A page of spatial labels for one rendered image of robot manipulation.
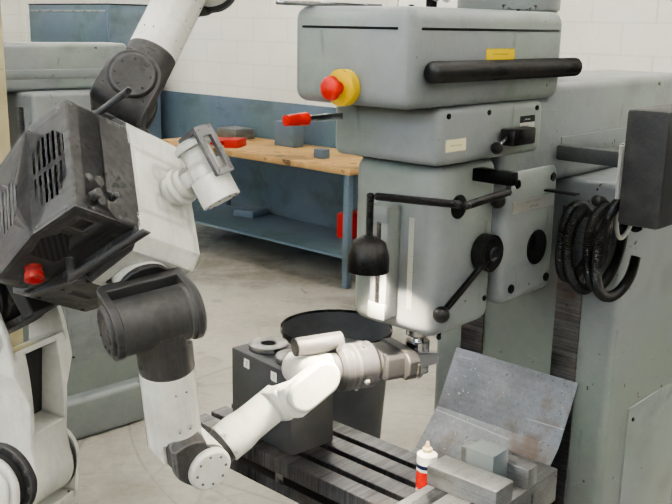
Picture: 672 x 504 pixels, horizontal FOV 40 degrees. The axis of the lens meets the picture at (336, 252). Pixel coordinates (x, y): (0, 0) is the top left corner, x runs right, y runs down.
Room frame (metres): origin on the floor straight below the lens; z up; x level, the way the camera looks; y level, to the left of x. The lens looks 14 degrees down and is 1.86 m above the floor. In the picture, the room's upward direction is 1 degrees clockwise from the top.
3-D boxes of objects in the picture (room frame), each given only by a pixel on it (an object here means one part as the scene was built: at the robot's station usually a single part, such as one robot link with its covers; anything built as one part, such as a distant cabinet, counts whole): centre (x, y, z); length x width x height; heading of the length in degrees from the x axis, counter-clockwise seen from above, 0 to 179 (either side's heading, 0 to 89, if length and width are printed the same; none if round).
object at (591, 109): (2.06, -0.50, 1.66); 0.80 x 0.23 x 0.20; 137
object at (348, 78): (1.52, -0.01, 1.76); 0.06 x 0.02 x 0.06; 47
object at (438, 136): (1.72, -0.19, 1.68); 0.34 x 0.24 x 0.10; 137
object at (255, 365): (1.92, 0.12, 1.06); 0.22 x 0.12 x 0.20; 41
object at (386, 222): (1.61, -0.09, 1.45); 0.04 x 0.04 x 0.21; 47
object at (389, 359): (1.65, -0.08, 1.23); 0.13 x 0.12 x 0.10; 29
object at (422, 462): (1.66, -0.19, 1.01); 0.04 x 0.04 x 0.11
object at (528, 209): (1.84, -0.30, 1.47); 0.24 x 0.19 x 0.26; 47
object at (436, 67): (1.62, -0.29, 1.79); 0.45 x 0.04 x 0.04; 137
